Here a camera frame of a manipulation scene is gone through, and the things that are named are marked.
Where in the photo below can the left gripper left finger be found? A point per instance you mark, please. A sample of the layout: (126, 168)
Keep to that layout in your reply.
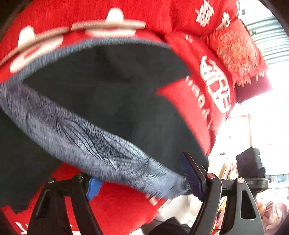
(50, 214)

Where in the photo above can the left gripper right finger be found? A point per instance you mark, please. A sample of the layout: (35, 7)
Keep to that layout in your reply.
(241, 214)

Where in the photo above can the black pants grey waistband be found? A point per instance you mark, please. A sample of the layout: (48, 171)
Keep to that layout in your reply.
(94, 105)

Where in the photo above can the operator black trouser leg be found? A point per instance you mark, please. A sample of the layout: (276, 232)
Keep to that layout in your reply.
(170, 227)

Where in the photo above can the red embroidered cushion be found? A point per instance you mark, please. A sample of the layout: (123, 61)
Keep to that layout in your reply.
(236, 49)

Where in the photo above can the red wedding bedspread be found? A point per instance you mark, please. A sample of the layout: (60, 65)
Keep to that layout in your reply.
(45, 26)

